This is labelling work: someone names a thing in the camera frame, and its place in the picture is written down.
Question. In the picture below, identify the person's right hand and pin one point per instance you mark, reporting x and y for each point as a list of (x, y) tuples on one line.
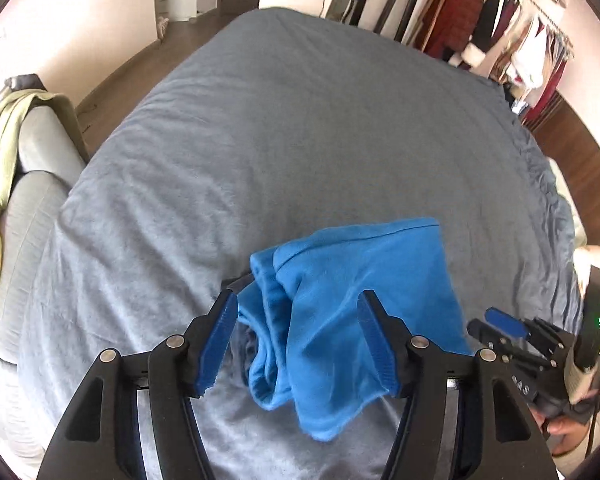
[(562, 427)]

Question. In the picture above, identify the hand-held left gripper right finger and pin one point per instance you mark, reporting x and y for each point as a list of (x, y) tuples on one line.
[(380, 345)]

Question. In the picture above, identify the cream printed bed sheet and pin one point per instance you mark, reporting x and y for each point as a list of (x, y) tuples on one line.
[(566, 200)]

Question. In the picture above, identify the grey sofa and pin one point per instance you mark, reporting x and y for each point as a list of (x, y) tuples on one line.
[(35, 200)]

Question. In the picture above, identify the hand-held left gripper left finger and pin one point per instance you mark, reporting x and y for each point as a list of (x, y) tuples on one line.
[(215, 345)]

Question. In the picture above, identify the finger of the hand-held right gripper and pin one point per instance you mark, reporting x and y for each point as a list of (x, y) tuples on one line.
[(505, 322), (482, 332)]

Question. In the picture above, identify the white drawer cabinet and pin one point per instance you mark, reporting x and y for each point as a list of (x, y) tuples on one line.
[(176, 0)]

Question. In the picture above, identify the rack of hanging clothes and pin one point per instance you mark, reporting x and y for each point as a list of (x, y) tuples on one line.
[(500, 25)]

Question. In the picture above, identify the grey-blue blanket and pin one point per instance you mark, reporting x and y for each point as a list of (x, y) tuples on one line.
[(305, 125)]

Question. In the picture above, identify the person's right forearm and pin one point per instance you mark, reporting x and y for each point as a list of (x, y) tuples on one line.
[(582, 375)]

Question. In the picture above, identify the pale green cloth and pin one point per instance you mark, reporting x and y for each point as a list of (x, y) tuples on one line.
[(5, 130)]

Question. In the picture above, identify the white shoe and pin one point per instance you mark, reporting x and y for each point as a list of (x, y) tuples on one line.
[(162, 26)]

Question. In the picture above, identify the blue pants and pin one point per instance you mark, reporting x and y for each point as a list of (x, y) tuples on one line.
[(340, 300)]

